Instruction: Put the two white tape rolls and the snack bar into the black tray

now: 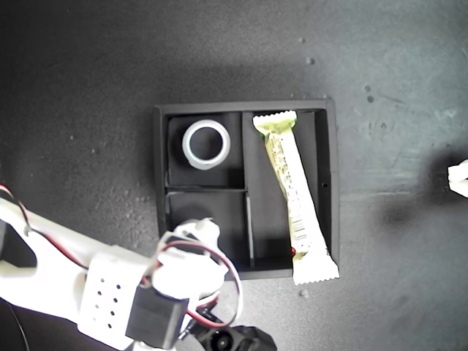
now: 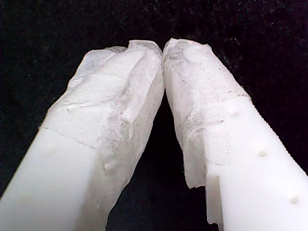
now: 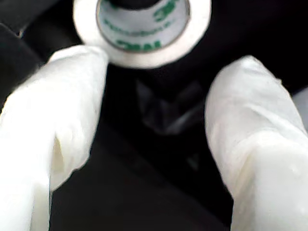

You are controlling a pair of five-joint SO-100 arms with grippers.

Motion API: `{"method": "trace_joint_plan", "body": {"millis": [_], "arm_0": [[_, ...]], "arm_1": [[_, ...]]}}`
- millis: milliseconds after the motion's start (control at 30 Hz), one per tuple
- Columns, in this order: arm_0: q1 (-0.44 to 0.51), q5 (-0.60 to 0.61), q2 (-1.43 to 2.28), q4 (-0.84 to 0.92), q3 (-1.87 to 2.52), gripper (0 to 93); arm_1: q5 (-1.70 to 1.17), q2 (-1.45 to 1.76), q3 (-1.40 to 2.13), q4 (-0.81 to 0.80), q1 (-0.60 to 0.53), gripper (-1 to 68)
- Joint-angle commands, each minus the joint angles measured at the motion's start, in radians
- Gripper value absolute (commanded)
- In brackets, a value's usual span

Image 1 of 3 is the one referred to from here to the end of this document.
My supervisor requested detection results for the snack bar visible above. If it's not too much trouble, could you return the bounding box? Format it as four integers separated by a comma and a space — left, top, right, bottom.
252, 110, 341, 286

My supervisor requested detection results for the red black forearm wire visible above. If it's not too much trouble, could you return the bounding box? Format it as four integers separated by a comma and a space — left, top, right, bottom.
0, 184, 91, 270

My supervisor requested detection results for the black compartment tray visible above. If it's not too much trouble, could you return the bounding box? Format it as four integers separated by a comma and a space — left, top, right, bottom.
152, 98, 341, 282

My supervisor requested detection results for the large white tape roll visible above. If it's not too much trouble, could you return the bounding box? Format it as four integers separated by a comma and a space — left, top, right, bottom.
181, 118, 232, 171

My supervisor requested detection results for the thin black cable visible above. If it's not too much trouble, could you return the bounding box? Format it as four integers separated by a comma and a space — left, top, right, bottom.
7, 303, 33, 351

